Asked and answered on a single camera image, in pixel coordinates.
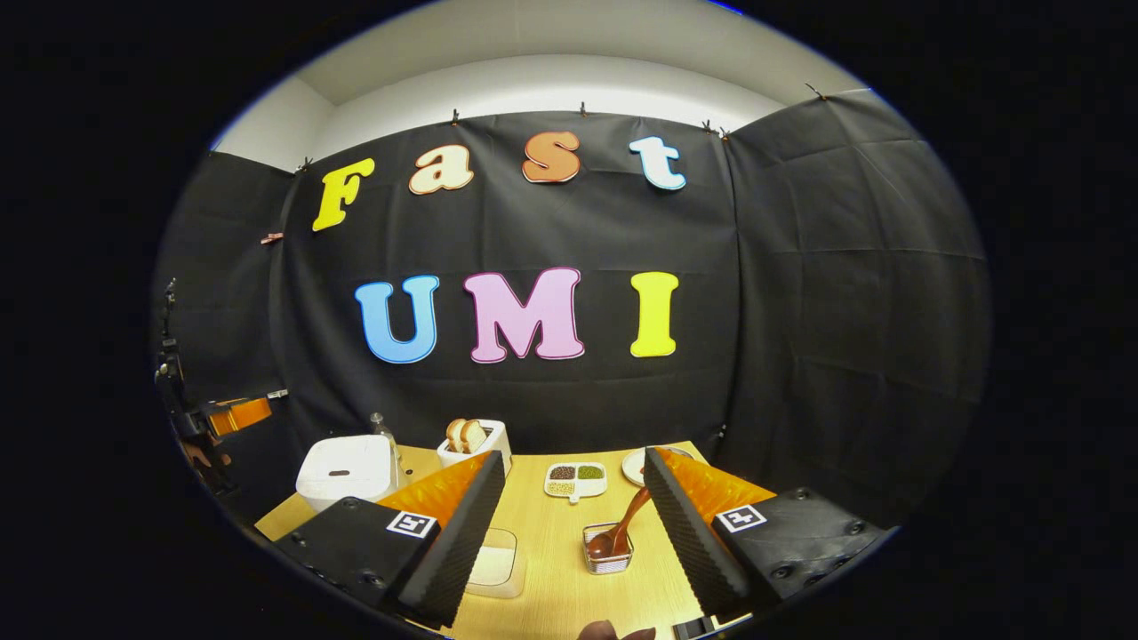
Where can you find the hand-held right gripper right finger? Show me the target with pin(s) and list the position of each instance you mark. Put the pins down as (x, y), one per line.
(685, 542)

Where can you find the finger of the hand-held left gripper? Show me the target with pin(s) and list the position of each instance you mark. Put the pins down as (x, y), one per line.
(242, 416)

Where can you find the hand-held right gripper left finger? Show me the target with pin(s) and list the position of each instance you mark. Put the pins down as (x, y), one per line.
(462, 533)

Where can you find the clear container of white rice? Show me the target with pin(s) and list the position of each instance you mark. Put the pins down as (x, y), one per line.
(498, 564)

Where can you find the brown wooden spoon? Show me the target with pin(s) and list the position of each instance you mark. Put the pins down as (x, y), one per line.
(627, 520)

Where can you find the white rice cooker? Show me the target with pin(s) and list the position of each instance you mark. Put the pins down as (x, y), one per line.
(347, 471)

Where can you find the white round plate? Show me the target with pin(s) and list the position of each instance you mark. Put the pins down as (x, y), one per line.
(633, 467)

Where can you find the toasted bread slice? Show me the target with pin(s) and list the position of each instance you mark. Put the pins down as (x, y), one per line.
(455, 436)
(474, 437)

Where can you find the white toaster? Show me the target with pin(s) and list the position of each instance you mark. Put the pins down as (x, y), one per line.
(498, 443)

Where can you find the white divided dish of beans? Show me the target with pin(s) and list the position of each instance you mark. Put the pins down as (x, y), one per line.
(576, 481)

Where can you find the clear plastic bottle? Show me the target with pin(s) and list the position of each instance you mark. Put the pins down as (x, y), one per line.
(384, 436)

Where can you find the black backdrop cloth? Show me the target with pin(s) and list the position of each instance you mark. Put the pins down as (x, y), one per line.
(800, 338)

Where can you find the row of small black clips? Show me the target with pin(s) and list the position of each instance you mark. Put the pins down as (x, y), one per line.
(455, 117)

